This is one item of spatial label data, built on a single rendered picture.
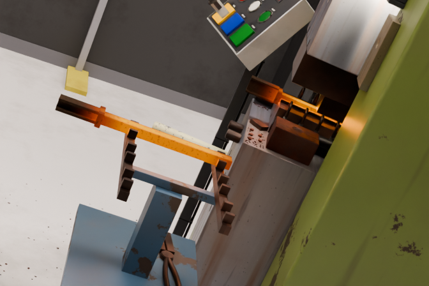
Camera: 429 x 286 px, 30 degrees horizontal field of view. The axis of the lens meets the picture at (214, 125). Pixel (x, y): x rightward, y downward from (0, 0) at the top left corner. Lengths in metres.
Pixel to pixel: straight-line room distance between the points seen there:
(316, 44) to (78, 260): 0.79
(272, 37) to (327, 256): 0.95
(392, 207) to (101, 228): 0.66
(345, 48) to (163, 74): 2.75
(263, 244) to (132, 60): 2.68
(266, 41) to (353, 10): 0.61
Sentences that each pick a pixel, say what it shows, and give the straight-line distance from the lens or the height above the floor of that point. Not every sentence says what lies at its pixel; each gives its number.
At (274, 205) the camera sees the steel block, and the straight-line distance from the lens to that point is 2.07.
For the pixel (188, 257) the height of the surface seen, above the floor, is 0.67.
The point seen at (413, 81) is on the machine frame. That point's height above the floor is 1.28.
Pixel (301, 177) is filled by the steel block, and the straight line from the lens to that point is 2.03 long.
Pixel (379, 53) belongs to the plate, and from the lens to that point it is 1.82.
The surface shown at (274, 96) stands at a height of 0.99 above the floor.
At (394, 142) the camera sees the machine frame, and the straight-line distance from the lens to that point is 1.73.
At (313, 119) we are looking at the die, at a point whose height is 0.99.
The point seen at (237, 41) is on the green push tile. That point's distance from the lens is 2.58.
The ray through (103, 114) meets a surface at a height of 0.95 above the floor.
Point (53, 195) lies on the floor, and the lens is 3.34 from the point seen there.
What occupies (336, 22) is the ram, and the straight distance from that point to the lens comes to 2.01.
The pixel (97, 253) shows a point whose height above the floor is 0.67.
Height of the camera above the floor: 1.61
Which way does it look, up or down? 20 degrees down
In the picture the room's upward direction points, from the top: 24 degrees clockwise
